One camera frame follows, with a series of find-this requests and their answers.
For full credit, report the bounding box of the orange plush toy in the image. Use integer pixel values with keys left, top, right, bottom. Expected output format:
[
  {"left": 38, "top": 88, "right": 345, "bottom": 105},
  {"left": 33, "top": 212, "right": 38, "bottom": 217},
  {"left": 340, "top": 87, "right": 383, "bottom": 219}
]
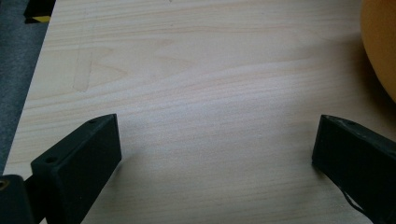
[{"left": 360, "top": 0, "right": 396, "bottom": 104}]

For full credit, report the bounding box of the black stand base striped edge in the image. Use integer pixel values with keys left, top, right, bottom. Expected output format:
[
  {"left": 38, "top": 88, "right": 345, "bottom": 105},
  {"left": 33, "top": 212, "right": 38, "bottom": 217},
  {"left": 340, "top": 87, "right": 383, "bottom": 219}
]
[{"left": 23, "top": 0, "right": 57, "bottom": 24}]

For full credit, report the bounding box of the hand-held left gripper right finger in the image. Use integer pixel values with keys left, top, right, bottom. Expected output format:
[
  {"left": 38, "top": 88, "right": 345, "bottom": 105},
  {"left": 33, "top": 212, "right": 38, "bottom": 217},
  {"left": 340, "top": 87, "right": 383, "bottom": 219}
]
[{"left": 312, "top": 114, "right": 396, "bottom": 224}]

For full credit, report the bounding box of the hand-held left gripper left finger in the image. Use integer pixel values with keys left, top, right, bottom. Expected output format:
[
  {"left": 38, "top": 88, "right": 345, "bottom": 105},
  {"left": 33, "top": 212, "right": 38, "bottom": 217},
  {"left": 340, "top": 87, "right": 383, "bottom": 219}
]
[{"left": 30, "top": 113, "right": 122, "bottom": 224}]

